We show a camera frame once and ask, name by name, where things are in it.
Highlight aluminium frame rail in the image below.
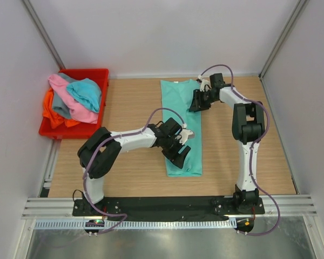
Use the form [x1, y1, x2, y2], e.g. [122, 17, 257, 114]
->
[21, 196, 76, 219]

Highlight orange t shirt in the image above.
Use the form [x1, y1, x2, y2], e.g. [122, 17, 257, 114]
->
[43, 87, 80, 129]

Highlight left corner aluminium post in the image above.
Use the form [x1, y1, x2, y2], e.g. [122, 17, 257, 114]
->
[21, 0, 65, 70]

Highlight corner aluminium post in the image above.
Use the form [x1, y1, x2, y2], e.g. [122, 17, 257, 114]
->
[260, 0, 310, 78]
[21, 0, 65, 70]

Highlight sky blue t shirt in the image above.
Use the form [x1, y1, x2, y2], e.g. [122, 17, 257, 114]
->
[66, 78, 102, 113]

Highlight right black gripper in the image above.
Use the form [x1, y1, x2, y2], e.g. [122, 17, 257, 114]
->
[189, 89, 218, 113]

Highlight red plastic bin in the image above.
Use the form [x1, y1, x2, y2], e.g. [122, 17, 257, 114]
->
[39, 69, 109, 139]

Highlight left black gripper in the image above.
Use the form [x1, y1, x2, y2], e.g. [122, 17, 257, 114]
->
[162, 135, 190, 168]

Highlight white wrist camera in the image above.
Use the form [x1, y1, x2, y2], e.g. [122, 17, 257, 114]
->
[197, 75, 212, 92]
[176, 124, 195, 145]

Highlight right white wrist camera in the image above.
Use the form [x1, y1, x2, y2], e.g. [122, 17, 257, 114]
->
[197, 75, 212, 92]

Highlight right corner aluminium post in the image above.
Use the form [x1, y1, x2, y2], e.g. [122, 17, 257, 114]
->
[260, 0, 310, 78]

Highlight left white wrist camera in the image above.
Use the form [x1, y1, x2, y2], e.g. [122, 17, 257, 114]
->
[176, 124, 195, 145]

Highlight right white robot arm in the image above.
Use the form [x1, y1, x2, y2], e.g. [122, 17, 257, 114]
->
[189, 73, 265, 214]

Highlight grey t shirt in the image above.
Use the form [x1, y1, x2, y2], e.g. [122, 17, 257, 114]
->
[52, 73, 76, 119]

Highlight slotted cable duct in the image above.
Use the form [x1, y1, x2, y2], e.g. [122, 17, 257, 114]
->
[34, 218, 237, 230]

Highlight pink t shirt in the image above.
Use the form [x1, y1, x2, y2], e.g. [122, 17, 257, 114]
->
[48, 74, 98, 124]

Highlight teal green t shirt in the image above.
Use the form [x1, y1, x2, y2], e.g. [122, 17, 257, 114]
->
[160, 79, 203, 177]

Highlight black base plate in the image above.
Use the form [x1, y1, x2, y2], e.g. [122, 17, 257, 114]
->
[71, 195, 265, 222]

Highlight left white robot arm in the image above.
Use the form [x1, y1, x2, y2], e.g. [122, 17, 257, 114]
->
[77, 118, 195, 216]

